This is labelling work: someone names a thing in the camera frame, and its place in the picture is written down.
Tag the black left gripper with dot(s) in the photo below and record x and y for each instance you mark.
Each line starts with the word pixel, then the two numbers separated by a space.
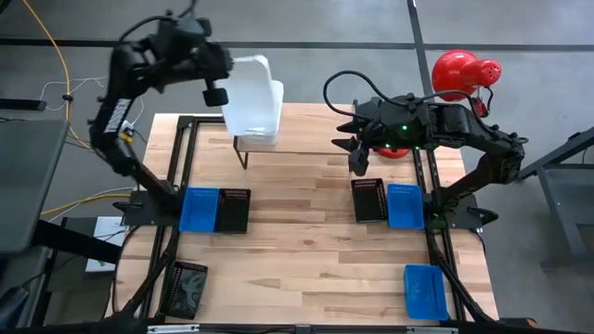
pixel 190 42

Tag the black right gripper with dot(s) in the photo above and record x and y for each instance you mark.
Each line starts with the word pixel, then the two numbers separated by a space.
pixel 383 123

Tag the black plastic basket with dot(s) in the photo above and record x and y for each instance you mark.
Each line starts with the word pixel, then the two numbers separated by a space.
pixel 233 213
pixel 369 200
pixel 183 290

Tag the blue plastic basket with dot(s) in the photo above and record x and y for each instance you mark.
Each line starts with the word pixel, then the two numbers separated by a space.
pixel 405 207
pixel 199 211
pixel 426 292

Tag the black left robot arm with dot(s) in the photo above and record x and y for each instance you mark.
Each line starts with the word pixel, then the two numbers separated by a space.
pixel 111 120

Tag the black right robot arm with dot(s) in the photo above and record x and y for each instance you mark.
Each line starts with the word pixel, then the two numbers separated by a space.
pixel 487 139

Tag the wooden shelf with black legs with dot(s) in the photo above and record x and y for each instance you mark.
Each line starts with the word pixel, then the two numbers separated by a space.
pixel 306 130

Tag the white power adapter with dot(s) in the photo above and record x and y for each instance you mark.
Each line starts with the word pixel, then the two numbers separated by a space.
pixel 126 126

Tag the red desk lamp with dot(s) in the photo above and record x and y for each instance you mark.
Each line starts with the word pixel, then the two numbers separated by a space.
pixel 457 74

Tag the white cardboard box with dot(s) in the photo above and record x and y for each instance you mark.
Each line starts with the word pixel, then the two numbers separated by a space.
pixel 104 232

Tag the grey metal stand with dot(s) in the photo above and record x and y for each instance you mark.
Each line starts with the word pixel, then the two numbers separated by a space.
pixel 557 185

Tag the black floor bar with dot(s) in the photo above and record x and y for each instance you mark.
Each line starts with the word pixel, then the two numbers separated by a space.
pixel 21 104

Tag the grey side table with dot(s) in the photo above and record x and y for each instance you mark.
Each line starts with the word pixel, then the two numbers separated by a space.
pixel 28 185

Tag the black slanted beam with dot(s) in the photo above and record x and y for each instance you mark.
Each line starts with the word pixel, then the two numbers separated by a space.
pixel 74 241

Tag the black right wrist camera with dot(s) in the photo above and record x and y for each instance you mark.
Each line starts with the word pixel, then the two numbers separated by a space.
pixel 358 162

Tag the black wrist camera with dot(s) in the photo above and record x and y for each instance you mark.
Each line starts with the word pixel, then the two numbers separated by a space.
pixel 215 97
pixel 358 162

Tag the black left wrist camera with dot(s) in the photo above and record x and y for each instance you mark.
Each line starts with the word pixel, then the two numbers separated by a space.
pixel 215 97

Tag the black aluminium table frame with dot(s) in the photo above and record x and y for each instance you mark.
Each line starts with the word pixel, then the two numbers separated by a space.
pixel 209 119

